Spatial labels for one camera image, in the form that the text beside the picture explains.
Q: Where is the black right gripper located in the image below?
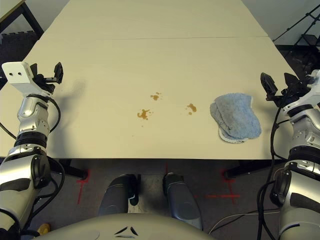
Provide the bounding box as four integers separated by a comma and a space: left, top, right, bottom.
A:
260, 72, 315, 109

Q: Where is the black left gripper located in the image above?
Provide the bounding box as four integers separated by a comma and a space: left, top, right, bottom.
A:
29, 62, 64, 95

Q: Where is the blue terry rag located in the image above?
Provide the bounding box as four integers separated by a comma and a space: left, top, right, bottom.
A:
209, 92, 262, 145

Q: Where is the black foam puzzle mat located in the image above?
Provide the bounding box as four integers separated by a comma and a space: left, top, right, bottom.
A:
0, 30, 41, 83

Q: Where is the black step stool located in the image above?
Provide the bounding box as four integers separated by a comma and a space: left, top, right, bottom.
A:
293, 33, 320, 47

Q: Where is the black tripod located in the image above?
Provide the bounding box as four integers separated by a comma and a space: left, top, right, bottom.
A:
272, 2, 320, 43

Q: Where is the black-framed side table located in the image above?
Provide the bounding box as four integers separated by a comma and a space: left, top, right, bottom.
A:
0, 0, 45, 41

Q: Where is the brown liquid spill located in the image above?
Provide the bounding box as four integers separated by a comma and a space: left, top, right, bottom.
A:
149, 91, 163, 102
136, 108, 154, 121
186, 103, 198, 116

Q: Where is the black table foot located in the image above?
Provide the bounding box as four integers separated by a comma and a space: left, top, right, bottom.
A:
223, 159, 276, 180
58, 159, 88, 181

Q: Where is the grey left robot leg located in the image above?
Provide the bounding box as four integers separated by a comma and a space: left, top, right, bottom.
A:
97, 173, 141, 217

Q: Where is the grey robot leg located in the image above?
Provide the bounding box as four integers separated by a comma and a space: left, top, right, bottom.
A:
162, 172, 204, 231
97, 173, 141, 217

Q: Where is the grey right robot leg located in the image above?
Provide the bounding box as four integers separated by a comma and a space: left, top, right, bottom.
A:
162, 172, 204, 231

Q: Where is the small yellow object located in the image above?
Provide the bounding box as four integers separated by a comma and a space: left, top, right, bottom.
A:
37, 223, 52, 236

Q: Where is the grey robot torso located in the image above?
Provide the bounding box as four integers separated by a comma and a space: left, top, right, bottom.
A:
31, 212, 208, 240

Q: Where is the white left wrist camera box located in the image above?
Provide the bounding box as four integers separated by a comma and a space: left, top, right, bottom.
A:
1, 61, 50, 97

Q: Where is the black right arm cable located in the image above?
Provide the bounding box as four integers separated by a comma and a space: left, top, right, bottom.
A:
256, 106, 296, 240

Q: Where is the white floor cable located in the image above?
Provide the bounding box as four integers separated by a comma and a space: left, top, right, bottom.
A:
207, 208, 281, 233

